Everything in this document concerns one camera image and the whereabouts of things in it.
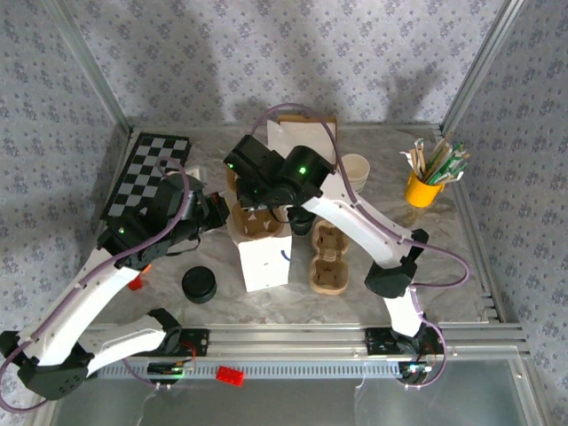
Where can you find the red orange plastic piece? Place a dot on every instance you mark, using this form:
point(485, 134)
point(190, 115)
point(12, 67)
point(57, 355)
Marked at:
point(136, 284)

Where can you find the long wooden stir stick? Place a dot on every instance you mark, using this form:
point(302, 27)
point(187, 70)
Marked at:
point(441, 151)

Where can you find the stepped aluminium frame rail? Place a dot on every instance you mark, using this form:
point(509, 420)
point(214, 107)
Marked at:
point(488, 302)

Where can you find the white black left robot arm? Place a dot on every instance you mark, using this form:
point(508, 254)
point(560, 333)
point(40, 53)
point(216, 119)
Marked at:
point(89, 302)

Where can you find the red toy brick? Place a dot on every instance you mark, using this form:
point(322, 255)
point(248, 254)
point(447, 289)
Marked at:
point(231, 376)

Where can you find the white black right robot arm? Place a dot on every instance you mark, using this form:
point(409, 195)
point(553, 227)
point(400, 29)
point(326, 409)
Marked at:
point(355, 222)

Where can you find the black coffee lid stack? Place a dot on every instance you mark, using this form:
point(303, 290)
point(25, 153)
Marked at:
point(199, 284)

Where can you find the flat white paper bag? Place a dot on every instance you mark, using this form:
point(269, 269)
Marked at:
point(310, 118)

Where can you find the green white sachet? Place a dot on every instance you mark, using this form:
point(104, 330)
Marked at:
point(457, 155)
point(459, 171)

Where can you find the thin aluminium frame rail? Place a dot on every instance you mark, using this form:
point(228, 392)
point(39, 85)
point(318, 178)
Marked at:
point(399, 126)

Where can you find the wide aluminium base rail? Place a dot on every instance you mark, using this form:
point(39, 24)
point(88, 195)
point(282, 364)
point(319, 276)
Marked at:
point(288, 337)

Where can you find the stacked paper coffee cups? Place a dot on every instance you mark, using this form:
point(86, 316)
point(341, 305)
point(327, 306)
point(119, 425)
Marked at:
point(355, 168)

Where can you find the short wooden stir stick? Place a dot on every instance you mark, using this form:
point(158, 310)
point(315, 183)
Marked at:
point(415, 160)

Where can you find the small led circuit board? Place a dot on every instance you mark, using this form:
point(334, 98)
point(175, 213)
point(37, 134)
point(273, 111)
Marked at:
point(417, 368)
point(171, 368)

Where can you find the black white chessboard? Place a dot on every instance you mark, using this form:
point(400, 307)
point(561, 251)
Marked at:
point(146, 146)

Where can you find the white paper carry bag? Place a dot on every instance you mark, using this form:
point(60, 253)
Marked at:
point(266, 266)

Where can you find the yellow plastic cup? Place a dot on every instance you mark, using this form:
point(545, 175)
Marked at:
point(421, 193)

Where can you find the aluminium frame post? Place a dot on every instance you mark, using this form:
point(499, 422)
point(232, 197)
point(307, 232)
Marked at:
point(95, 73)
point(481, 66)

